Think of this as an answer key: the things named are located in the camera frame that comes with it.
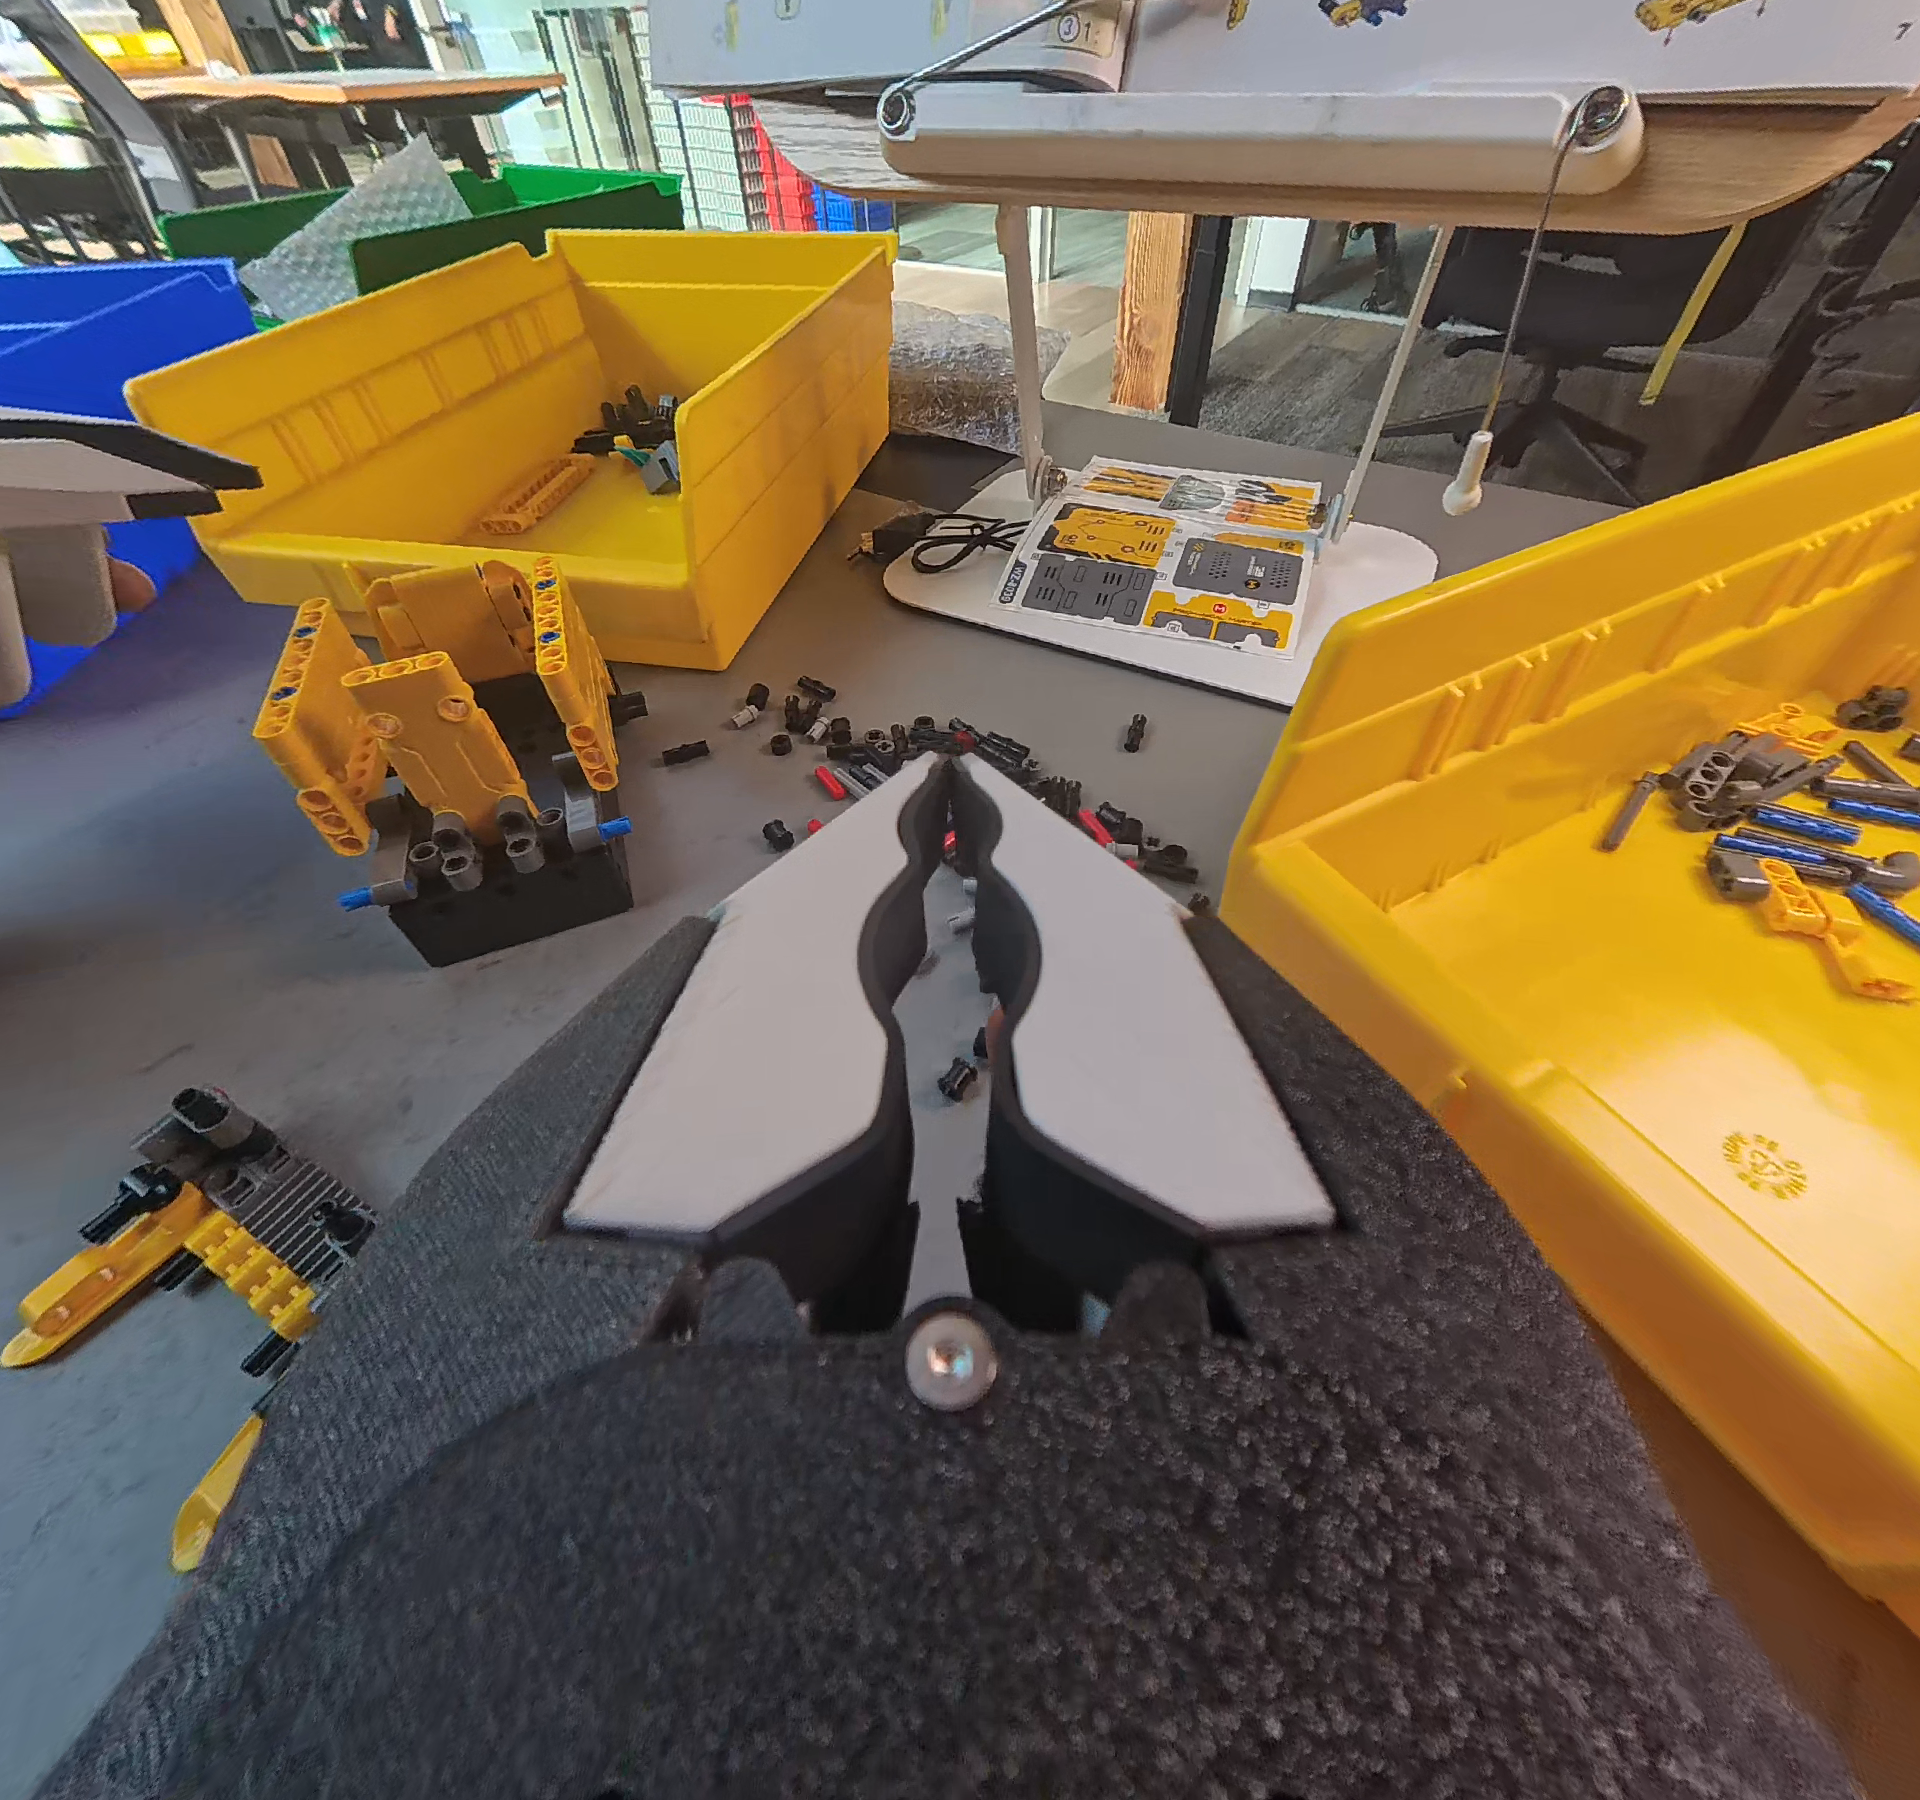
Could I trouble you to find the bubble wrap sheet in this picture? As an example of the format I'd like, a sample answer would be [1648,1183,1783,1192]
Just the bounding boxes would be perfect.
[887,304,1070,456]
[236,132,469,321]

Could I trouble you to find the grey grille yellow lego assembly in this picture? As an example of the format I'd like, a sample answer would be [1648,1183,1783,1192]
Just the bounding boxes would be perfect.
[169,1139,380,1578]

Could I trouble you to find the wooden table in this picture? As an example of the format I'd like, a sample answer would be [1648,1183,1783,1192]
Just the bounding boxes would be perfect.
[0,66,569,198]

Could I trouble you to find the sticker sheet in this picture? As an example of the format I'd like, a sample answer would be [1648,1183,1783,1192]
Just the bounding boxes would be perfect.
[998,457,1326,657]

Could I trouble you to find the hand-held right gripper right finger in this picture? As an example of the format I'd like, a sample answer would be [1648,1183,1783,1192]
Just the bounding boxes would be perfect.
[954,753,1340,1303]

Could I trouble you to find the yellow black lego robot model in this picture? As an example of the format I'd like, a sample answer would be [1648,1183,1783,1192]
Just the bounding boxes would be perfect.
[251,555,651,969]

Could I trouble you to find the yellow plastic bin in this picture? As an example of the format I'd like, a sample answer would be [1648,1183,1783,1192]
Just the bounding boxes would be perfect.
[125,228,899,673]
[1220,412,1920,1629]

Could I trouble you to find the pile of small lego pins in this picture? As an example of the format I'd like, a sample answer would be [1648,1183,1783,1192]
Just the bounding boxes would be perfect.
[661,676,1204,888]

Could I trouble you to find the loose blue grey lego parts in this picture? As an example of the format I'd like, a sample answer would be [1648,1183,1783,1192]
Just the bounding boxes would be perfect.
[1597,681,1920,1004]

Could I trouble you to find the loose black yellow lego parts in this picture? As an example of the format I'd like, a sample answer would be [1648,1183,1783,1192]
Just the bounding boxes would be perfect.
[478,386,685,542]

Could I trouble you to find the white book stand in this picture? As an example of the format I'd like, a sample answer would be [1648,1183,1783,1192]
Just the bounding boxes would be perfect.
[757,0,1920,711]

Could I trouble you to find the stack of red blue crates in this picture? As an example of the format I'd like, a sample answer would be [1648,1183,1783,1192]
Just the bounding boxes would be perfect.
[661,89,901,235]

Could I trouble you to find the yellow strap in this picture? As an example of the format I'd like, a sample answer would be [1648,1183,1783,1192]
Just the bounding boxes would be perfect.
[1639,222,1752,407]

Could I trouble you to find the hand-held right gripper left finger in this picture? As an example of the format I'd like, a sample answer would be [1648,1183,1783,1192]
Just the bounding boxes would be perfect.
[561,753,954,1308]

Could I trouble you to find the blue plastic bin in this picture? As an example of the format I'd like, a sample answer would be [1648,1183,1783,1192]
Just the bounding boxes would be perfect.
[0,255,259,721]

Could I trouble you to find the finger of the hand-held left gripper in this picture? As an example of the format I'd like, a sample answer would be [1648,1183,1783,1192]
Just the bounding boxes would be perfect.
[0,406,266,495]
[0,486,227,530]

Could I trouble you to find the yellow lego blade with connector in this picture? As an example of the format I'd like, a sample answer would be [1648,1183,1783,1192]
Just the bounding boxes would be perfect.
[0,1085,284,1371]

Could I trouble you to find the green plastic bin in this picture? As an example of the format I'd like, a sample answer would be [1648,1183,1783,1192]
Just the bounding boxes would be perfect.
[157,186,684,298]
[450,164,684,205]

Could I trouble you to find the black office chair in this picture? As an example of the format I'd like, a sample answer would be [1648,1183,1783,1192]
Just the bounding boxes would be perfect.
[1379,202,1824,483]

